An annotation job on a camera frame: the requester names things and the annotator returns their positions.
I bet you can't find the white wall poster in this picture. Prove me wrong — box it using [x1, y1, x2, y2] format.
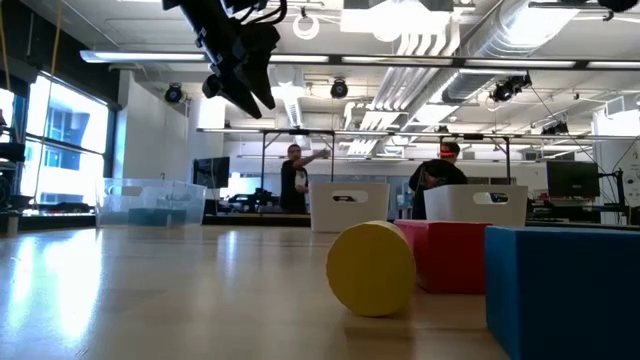
[622, 149, 640, 209]

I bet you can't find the white ring light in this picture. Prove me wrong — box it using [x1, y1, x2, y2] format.
[292, 13, 321, 41]

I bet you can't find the black aluminium table frame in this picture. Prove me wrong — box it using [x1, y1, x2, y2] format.
[0, 212, 640, 232]

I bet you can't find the yellow cylinder block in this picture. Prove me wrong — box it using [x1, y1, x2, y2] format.
[325, 220, 418, 318]

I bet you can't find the person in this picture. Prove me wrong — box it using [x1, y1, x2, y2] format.
[278, 143, 332, 215]
[408, 141, 470, 221]

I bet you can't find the black beam with light strips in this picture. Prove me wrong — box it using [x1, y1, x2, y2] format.
[79, 49, 640, 71]

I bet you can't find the thick red rectangular block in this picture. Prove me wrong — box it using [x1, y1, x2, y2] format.
[394, 218, 494, 295]

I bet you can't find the silver ventilation duct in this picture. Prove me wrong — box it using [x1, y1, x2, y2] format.
[439, 0, 581, 104]

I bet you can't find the white plastic bin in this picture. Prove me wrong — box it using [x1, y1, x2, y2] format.
[423, 184, 529, 228]
[308, 181, 390, 234]

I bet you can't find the blue cube block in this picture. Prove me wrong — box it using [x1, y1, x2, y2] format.
[483, 225, 640, 360]

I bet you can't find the clear plastic bin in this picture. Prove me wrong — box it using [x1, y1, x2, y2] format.
[95, 177, 208, 229]

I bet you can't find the blue rectangular block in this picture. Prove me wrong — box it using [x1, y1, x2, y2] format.
[127, 207, 174, 228]

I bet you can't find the black ceiling spotlight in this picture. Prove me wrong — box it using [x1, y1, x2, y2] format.
[489, 73, 532, 104]
[329, 77, 350, 101]
[540, 121, 571, 136]
[163, 83, 184, 105]

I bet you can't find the black computer monitor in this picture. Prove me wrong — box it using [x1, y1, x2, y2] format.
[545, 159, 601, 200]
[192, 156, 232, 190]

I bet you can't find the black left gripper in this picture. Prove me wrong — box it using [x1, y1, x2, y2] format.
[162, 0, 286, 120]

